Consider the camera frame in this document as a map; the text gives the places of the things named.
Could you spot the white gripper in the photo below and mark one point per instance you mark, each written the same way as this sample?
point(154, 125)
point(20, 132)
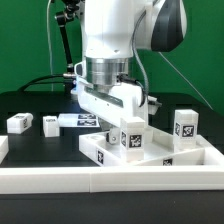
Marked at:
point(122, 101)

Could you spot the white square table top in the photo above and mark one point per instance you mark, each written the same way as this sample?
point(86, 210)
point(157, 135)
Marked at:
point(158, 150)

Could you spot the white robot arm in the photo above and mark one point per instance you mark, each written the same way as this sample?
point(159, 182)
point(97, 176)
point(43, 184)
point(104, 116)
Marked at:
point(113, 31)

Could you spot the white sheet with tags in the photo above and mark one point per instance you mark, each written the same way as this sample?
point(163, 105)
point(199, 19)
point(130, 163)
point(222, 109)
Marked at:
point(78, 120)

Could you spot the white U-shaped fence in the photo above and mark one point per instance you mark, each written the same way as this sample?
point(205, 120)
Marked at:
point(209, 176)

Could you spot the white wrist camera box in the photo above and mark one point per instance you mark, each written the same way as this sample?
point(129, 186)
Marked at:
point(153, 105)

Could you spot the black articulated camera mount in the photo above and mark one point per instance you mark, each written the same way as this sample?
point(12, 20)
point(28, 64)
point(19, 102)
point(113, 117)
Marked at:
point(62, 18)

